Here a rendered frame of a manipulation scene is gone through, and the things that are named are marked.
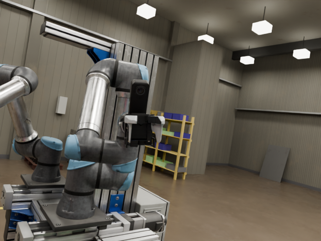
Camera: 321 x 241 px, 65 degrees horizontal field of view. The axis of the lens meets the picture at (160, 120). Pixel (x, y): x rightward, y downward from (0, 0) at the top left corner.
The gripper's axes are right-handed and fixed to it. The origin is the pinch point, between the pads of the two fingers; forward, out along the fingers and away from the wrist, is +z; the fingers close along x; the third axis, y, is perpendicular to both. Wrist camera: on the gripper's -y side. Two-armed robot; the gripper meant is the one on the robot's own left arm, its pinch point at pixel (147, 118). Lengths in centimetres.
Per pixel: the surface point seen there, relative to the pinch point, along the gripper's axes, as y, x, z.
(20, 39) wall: -201, 230, -729
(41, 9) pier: -291, 177, -731
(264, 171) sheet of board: 240, -700, -912
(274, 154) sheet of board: 165, -739, -904
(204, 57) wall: -211, -354, -801
